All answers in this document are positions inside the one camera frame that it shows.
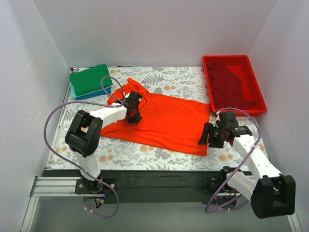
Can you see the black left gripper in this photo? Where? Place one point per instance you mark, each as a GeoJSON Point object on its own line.
{"type": "Point", "coordinates": [134, 117]}

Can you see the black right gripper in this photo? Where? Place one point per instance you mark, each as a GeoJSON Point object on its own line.
{"type": "Point", "coordinates": [212, 135]}

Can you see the orange t shirt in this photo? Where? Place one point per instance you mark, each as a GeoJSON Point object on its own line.
{"type": "Point", "coordinates": [167, 122]}

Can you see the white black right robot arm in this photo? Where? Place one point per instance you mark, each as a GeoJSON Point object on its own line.
{"type": "Point", "coordinates": [270, 193]}

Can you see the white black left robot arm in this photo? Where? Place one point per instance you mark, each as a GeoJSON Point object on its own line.
{"type": "Point", "coordinates": [84, 132]}

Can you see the folded blue t shirt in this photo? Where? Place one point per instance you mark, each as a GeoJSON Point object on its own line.
{"type": "Point", "coordinates": [86, 96]}

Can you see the dark red t shirt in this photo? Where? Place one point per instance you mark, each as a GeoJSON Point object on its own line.
{"type": "Point", "coordinates": [226, 88]}

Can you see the folded green t shirt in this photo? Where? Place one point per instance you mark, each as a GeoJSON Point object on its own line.
{"type": "Point", "coordinates": [89, 80]}

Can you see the red plastic bin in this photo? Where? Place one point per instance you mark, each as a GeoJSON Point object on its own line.
{"type": "Point", "coordinates": [240, 66]}

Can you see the aluminium frame rail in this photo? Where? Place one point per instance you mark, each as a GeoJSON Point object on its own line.
{"type": "Point", "coordinates": [53, 186]}

